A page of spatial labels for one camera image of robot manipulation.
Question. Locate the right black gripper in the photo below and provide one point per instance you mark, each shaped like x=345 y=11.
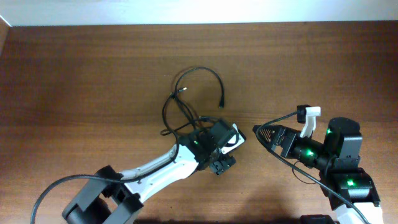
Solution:
x=278 y=132

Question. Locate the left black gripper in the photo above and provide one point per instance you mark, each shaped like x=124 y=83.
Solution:
x=222 y=163

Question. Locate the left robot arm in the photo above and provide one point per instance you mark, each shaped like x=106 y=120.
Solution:
x=118 y=197

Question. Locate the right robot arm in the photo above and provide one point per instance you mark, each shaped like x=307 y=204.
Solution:
x=332 y=164

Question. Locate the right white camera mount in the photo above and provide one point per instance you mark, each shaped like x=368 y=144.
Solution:
x=311 y=113

